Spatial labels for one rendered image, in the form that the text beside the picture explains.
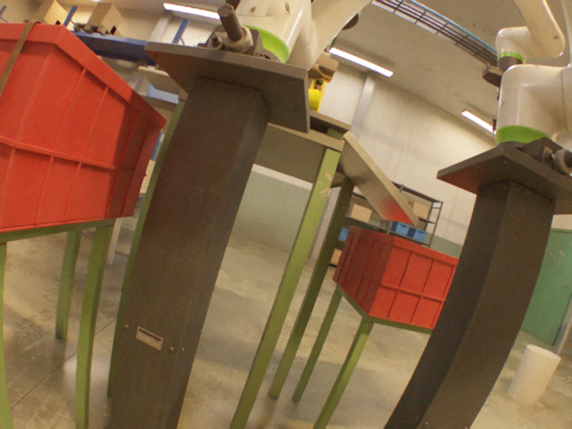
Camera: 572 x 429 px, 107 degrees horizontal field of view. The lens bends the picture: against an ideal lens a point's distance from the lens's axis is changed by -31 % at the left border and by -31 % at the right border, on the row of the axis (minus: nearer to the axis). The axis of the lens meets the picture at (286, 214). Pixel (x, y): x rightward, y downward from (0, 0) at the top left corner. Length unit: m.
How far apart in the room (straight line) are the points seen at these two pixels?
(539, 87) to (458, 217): 7.13
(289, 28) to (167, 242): 0.42
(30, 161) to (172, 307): 0.31
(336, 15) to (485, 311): 0.69
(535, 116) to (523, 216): 0.19
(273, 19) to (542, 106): 0.51
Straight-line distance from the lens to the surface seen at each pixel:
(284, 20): 0.57
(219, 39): 0.49
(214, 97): 0.50
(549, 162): 0.55
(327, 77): 1.00
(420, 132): 7.28
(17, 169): 0.36
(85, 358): 0.79
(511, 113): 0.63
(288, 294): 0.80
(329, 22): 0.77
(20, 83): 0.37
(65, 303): 1.24
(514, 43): 1.04
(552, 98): 0.64
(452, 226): 7.60
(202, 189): 0.47
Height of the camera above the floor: 0.73
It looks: level
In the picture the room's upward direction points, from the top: 18 degrees clockwise
